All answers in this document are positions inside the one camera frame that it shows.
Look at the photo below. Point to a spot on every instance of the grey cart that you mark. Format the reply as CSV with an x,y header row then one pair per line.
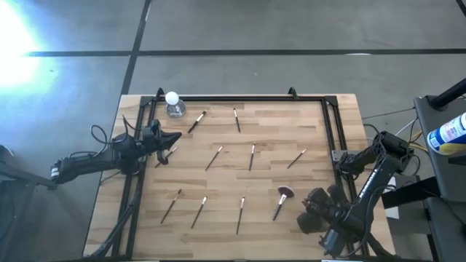
x,y
448,174

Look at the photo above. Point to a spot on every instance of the white light bulb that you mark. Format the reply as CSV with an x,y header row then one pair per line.
x,y
172,97

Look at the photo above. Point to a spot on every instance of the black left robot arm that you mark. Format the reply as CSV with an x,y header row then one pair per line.
x,y
91,160

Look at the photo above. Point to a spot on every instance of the dark metal stand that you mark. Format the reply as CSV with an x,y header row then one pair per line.
x,y
22,176

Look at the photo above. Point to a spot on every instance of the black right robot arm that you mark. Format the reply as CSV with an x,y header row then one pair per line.
x,y
367,182

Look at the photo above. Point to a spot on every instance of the black aluminium frame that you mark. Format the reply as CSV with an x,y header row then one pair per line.
x,y
255,98

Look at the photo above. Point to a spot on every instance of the white blue wipes canister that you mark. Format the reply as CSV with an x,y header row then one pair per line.
x,y
449,132

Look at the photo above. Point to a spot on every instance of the black fan makeup brush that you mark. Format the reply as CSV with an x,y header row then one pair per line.
x,y
285,191

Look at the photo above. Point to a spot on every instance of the black pole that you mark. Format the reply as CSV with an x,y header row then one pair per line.
x,y
451,94

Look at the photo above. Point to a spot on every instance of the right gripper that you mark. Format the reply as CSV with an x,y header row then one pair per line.
x,y
317,202

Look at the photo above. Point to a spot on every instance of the thin black makeup brush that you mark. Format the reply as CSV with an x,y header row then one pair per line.
x,y
199,212
240,215
297,158
214,158
237,120
252,157
173,150
171,206

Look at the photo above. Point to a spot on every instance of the clear glass dish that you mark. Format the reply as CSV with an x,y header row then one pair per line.
x,y
179,111

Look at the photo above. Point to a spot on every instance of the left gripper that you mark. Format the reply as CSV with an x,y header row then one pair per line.
x,y
148,140

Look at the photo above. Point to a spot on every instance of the thick black makeup brush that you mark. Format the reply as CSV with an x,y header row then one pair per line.
x,y
197,121

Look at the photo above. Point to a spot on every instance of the black bar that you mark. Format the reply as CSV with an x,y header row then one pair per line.
x,y
411,191

